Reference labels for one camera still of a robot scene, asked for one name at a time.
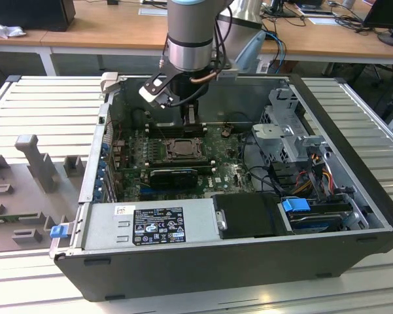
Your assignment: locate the silver square CPU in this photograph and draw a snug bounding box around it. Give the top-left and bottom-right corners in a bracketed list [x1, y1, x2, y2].
[172, 140, 199, 154]

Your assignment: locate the metal socket cover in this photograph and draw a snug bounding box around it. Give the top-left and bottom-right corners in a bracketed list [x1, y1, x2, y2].
[165, 137, 204, 158]

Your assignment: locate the thin metal locking lever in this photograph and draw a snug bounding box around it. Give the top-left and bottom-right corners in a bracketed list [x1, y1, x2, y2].
[173, 147, 199, 157]

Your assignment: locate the CPU socket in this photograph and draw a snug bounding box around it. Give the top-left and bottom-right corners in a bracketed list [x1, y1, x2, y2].
[164, 137, 205, 159]

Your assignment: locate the black RAM stick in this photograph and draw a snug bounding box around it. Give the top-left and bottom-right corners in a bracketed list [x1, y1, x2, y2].
[149, 122, 205, 131]
[148, 157, 210, 166]

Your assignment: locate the pale blue teach pendant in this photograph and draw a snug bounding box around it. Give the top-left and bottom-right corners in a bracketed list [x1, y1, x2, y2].
[234, 31, 266, 74]

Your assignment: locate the black graphics card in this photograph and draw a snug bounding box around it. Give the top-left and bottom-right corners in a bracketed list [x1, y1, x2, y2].
[148, 167, 199, 190]

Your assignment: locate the silver metal drive cage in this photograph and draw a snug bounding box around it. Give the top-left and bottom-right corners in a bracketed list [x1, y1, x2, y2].
[250, 87, 332, 165]

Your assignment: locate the green motherboard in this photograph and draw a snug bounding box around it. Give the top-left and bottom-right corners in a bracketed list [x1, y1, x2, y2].
[112, 126, 259, 202]

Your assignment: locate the wooden desk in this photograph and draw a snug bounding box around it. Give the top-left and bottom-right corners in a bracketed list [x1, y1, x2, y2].
[0, 0, 393, 77]

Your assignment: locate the black plastic shroud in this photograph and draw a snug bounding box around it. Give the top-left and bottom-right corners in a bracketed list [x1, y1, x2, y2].
[212, 192, 296, 240]

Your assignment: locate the blue disk carrier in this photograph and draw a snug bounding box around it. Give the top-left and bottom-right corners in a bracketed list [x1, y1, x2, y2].
[281, 197, 311, 224]

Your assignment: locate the grey power supply unit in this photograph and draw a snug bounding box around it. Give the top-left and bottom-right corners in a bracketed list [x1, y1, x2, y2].
[81, 198, 222, 251]

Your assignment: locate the black box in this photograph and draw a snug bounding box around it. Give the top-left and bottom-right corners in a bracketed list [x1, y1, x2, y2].
[0, 0, 77, 33]

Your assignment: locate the black open PC case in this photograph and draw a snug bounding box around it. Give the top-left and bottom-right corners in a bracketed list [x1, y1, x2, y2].
[48, 72, 393, 302]

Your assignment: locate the hard disk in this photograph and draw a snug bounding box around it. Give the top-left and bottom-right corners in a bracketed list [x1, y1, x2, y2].
[289, 211, 345, 235]

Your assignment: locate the blue case latch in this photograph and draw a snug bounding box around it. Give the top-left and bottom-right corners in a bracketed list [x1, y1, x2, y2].
[50, 225, 68, 239]

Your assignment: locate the crumpled white paper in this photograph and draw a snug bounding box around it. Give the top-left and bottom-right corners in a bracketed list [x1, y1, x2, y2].
[0, 18, 27, 40]

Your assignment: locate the grey parts rack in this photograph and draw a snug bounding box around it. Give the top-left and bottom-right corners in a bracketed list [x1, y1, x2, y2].
[0, 133, 89, 254]

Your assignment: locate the black monitor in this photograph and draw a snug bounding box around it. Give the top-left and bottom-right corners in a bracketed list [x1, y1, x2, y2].
[362, 0, 393, 49]

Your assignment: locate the green RAM stick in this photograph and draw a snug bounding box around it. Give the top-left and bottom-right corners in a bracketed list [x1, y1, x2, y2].
[0, 214, 22, 226]

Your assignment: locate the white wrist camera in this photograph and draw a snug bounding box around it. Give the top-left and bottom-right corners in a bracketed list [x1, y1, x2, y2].
[138, 72, 175, 109]

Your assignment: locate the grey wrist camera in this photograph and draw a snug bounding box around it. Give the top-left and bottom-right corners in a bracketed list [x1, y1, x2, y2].
[215, 67, 240, 81]

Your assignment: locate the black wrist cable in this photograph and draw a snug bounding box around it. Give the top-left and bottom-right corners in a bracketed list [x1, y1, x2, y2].
[214, 6, 235, 71]

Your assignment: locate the grey case handle latch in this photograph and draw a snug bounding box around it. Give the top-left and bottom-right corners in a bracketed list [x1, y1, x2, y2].
[99, 72, 119, 96]

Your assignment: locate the black power cable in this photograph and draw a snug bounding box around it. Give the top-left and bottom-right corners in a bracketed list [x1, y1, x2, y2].
[241, 130, 279, 194]

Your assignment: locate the grey desk cable hatch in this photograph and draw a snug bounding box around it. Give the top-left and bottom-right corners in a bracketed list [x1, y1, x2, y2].
[138, 7, 169, 17]

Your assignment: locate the blue cable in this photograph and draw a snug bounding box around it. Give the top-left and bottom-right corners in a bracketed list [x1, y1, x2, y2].
[264, 29, 287, 68]

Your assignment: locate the orange yellow wire bundle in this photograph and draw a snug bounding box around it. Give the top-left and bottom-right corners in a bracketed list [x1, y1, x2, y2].
[294, 163, 335, 194]

